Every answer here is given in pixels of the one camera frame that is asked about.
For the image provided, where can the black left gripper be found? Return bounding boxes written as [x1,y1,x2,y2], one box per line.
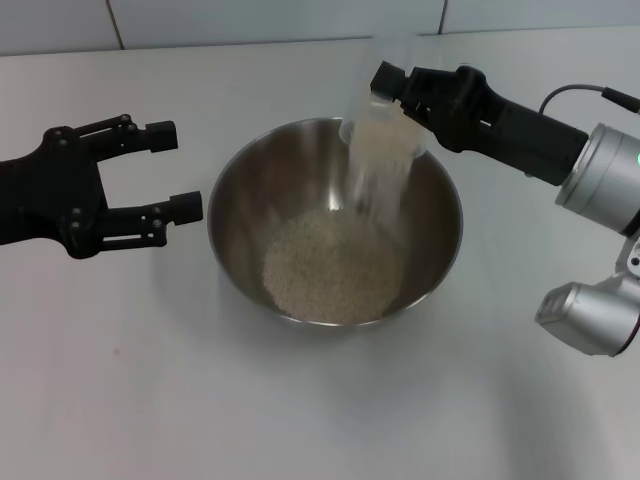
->
[0,113,205,260]

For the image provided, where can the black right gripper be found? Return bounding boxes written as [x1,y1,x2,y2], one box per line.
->
[370,60,590,187]

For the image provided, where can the clear plastic measuring cup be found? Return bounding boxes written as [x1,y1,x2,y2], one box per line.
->
[338,32,444,162]

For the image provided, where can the stainless steel mixing bowl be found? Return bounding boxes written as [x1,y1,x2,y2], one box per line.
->
[206,116,465,335]

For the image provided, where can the white rice grains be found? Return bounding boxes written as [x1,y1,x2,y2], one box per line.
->
[262,97,424,325]

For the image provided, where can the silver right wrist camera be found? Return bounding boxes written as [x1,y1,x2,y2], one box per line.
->
[533,238,640,357]

